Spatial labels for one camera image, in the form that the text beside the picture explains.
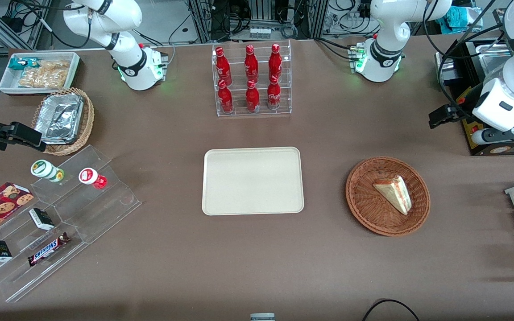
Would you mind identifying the triangular sandwich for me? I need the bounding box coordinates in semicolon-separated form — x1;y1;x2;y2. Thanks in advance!
372;175;413;216

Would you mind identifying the oval light wicker basket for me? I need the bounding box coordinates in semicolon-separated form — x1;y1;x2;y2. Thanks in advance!
31;87;95;157

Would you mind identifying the round brown wicker basket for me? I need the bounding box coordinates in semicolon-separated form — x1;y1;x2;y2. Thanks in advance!
345;156;431;237

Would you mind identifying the beige rectangular tray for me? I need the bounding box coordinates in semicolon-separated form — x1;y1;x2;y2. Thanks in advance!
202;147;305;216

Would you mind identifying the aluminium foil container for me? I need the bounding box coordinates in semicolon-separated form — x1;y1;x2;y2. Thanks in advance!
33;92;85;144

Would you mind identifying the green lid yogurt cup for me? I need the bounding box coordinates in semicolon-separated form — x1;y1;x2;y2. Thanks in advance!
30;159;65;184

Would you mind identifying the black food warmer machine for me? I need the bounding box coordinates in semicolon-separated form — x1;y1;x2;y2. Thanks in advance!
435;38;514;157

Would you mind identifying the steel warmer pan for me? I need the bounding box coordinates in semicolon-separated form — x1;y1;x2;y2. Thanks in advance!
479;44;514;75

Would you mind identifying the white rectangular bin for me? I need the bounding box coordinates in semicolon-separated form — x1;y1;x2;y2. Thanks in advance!
0;52;81;95

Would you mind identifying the clear bag of crackers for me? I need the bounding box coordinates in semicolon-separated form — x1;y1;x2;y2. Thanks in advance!
18;60;71;89

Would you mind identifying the teal snack packet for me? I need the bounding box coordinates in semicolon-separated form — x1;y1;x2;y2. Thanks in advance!
8;57;44;71

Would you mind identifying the red lid yogurt cup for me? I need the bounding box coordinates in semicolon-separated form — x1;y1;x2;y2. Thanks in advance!
78;167;108;190

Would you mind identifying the teal plastic bag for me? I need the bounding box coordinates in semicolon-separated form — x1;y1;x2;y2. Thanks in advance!
435;5;483;34

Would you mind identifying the clear acrylic stepped stand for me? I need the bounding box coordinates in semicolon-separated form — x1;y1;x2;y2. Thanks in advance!
0;201;91;304
29;144;143;245

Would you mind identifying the snickers chocolate bar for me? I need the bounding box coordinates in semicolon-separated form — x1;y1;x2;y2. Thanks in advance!
27;232;71;268

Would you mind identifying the red cola bottle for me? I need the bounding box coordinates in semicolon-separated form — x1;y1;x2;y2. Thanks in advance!
244;45;259;84
268;43;283;83
266;75;282;111
217;79;235;114
215;46;233;86
245;80;261;113

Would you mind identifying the clear acrylic bottle rack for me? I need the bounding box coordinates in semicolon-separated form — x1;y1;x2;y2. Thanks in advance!
212;40;293;118

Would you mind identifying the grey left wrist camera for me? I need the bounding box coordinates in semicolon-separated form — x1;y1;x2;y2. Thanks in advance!
471;126;514;147

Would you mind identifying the black cable loop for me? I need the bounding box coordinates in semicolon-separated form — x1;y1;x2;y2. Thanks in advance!
362;298;421;321

